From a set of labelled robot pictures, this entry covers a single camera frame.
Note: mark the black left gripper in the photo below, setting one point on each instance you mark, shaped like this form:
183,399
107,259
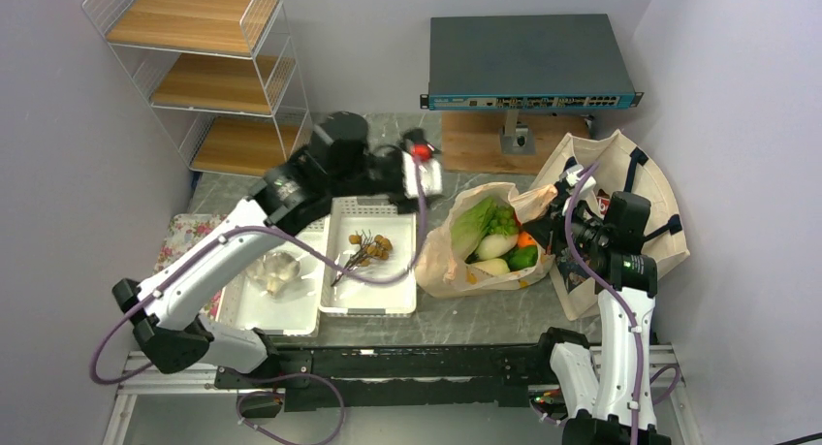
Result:
403,203

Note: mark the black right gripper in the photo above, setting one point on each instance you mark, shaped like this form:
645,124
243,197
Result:
550,229

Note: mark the beige canvas tote bag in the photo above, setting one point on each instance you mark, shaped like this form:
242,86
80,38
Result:
623,166

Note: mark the brown longan fruit branch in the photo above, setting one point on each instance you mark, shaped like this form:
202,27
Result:
367,248

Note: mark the green lettuce leaf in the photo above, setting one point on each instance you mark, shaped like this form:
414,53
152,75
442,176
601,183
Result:
469,228

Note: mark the orange plastic grocery bag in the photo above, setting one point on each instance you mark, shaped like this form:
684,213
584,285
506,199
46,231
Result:
441,270

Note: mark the clear bag of garlic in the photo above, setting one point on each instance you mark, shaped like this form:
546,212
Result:
273,271

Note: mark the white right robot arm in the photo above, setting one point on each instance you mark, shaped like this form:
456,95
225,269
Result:
610,404

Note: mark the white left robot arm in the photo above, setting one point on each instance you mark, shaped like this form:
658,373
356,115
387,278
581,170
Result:
166,309

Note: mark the right white plastic basket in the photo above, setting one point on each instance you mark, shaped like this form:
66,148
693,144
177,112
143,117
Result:
347,297

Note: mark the white plastic basket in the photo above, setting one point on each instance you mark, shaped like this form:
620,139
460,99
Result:
347,297
294,311

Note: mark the orange fruit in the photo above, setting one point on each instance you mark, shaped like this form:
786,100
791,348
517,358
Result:
525,240

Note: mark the green bell pepper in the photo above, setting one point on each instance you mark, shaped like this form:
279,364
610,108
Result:
523,257

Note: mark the wooden board with metal stand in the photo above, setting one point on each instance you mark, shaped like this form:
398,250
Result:
472,141

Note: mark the white radish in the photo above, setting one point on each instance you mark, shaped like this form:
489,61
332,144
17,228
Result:
495,246

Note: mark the left white plastic basket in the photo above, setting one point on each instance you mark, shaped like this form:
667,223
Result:
294,311

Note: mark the floral pattern tray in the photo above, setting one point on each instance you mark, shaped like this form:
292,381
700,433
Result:
184,231

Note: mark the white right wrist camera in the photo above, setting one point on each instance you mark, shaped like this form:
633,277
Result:
570,177

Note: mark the dark grey network switch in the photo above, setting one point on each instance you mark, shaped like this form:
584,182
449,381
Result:
527,63

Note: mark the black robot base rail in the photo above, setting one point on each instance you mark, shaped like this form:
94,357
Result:
309,378

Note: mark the white wire wooden shelf rack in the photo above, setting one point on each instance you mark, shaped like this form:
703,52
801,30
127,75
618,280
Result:
221,77

